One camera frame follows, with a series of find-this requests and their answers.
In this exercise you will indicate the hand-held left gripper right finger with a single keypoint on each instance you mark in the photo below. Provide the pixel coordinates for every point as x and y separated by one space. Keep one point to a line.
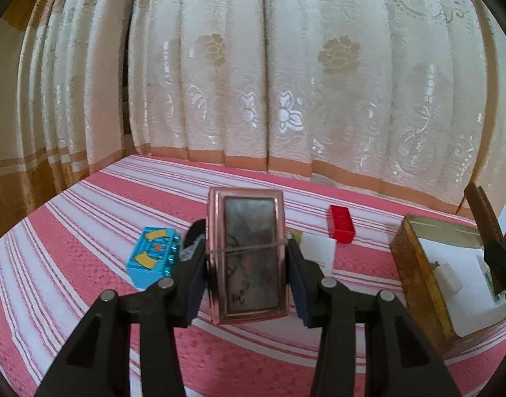
300 295

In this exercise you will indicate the blue toy block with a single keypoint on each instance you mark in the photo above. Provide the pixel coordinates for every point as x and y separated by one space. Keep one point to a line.
149 256

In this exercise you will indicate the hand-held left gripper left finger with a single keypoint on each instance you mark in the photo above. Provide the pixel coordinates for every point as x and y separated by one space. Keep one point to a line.
194 300

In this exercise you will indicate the white green packet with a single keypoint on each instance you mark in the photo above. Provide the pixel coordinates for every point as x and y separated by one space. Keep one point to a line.
486 289

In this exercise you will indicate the black grey hair claw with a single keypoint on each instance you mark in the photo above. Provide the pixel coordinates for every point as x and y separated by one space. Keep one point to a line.
193 233

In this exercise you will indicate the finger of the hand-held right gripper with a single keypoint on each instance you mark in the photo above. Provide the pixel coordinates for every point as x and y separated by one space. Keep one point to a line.
499 260

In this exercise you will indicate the white small packet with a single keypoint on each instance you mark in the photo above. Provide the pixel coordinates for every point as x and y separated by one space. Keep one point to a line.
447 281

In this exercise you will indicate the cream floral curtain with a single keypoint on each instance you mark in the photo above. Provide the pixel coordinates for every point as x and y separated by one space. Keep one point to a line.
302 70

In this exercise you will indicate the white card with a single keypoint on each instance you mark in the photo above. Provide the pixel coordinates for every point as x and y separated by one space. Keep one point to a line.
319 254

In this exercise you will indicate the pink rectangular case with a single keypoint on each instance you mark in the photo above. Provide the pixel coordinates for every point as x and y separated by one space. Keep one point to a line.
249 256

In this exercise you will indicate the gold tin box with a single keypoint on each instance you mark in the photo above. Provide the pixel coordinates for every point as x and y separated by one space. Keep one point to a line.
418 264

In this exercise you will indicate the cream curtain gold border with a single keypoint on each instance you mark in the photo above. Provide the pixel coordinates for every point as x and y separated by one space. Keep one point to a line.
54 103

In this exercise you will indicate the red toy block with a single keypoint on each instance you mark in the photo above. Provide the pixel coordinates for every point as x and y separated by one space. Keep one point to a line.
341 223

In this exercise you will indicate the pink striped bedsheet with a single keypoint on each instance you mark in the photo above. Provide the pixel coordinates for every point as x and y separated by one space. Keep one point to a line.
91 235

